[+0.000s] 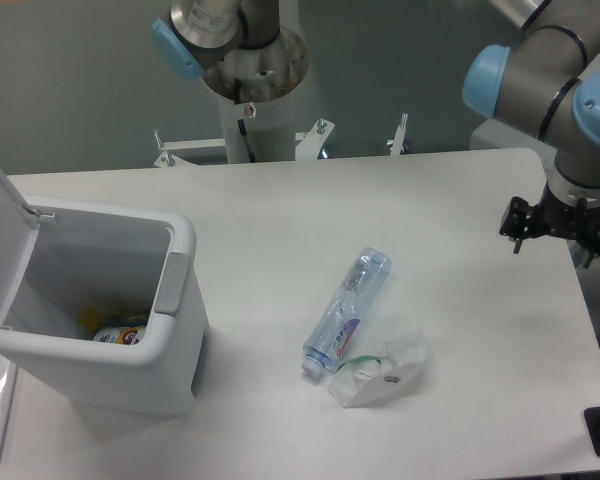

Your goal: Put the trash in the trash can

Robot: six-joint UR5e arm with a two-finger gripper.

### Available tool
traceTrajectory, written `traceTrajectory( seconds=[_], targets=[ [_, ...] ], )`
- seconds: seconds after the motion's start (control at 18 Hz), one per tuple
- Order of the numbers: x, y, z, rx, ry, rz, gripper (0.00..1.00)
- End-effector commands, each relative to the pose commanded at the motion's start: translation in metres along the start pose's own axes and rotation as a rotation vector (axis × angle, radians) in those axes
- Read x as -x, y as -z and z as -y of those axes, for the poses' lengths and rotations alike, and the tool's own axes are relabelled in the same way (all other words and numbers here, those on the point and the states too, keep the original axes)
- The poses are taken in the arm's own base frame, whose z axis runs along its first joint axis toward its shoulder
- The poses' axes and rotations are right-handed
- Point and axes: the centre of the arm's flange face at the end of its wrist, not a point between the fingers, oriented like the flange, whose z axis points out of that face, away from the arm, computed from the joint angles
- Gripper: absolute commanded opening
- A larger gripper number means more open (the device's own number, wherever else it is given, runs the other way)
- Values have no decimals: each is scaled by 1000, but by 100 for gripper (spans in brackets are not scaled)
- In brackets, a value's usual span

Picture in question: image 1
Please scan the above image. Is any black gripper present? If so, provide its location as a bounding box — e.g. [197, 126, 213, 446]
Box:
[499, 186, 600, 268]

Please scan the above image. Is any clear plastic packaging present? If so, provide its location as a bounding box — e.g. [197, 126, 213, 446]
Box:
[327, 329, 430, 409]

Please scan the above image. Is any clear plastic water bottle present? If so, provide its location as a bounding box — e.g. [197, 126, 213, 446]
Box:
[301, 247, 392, 380]

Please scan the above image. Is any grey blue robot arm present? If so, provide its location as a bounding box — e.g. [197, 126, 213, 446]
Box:
[151, 1, 600, 259]

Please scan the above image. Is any white red can in bin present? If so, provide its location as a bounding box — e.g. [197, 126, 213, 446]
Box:
[93, 325, 146, 345]

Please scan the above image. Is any white trash can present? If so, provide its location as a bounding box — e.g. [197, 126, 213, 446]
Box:
[0, 196, 210, 415]

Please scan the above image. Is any white trash can lid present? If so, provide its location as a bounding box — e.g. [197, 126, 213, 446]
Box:
[0, 168, 55, 325]

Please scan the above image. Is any yellow wrapper in bin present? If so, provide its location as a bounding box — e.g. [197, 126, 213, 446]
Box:
[79, 307, 106, 334]

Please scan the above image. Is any white metal base frame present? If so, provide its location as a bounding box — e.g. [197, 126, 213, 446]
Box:
[152, 113, 410, 169]

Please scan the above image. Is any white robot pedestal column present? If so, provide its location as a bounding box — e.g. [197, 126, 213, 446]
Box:
[200, 27, 311, 164]

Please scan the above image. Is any black pedestal cable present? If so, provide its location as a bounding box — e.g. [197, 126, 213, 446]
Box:
[232, 78, 258, 164]

